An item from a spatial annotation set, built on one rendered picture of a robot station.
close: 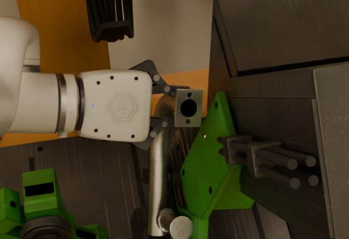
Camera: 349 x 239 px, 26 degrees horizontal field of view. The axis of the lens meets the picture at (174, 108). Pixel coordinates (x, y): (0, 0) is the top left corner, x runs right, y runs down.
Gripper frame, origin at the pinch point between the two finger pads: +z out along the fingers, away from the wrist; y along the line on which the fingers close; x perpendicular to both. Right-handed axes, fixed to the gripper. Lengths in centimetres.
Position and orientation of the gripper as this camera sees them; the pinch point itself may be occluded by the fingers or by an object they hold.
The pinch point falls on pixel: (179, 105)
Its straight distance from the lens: 111.2
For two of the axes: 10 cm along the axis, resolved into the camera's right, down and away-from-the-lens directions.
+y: 0.6, -9.9, -1.4
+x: -3.1, -1.6, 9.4
